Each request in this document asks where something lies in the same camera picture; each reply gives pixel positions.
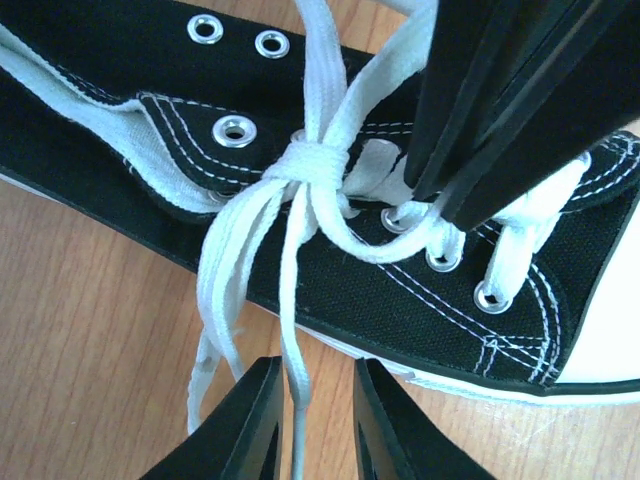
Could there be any white shoelace of sneaker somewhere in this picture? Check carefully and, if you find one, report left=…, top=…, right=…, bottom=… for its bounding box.
left=187, top=0, right=594, bottom=480

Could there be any black sneaker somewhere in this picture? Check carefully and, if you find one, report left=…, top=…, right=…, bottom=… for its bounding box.
left=1, top=1, right=639, bottom=405

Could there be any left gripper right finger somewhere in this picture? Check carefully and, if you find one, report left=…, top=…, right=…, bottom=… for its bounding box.
left=353, top=358, right=480, bottom=479

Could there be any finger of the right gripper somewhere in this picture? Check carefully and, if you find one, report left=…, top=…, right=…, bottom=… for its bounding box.
left=404, top=0, right=585, bottom=201
left=441, top=1, right=639, bottom=231

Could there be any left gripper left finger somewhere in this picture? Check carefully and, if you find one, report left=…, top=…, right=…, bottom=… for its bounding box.
left=143, top=357, right=284, bottom=480

